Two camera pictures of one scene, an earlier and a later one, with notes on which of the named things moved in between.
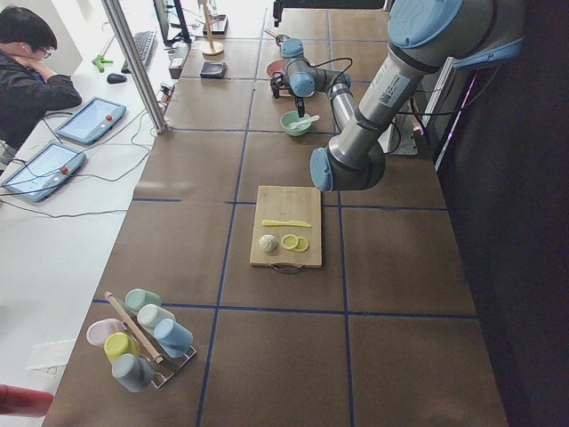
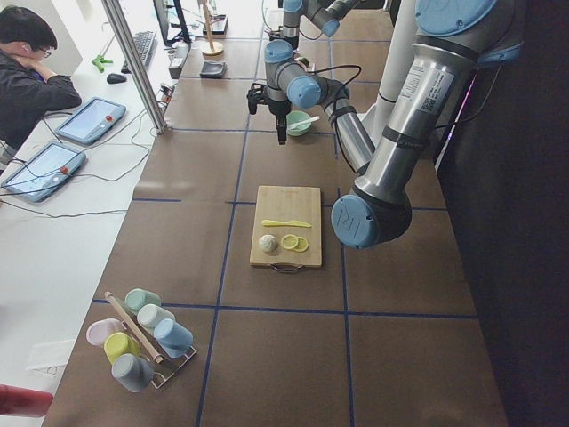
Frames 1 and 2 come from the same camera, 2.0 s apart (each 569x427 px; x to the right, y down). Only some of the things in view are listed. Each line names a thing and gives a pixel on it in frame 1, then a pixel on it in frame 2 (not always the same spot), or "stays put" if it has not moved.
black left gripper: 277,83 to 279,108
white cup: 149,315 stays put
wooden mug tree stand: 212,49 stays put
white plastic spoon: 305,122 stays put
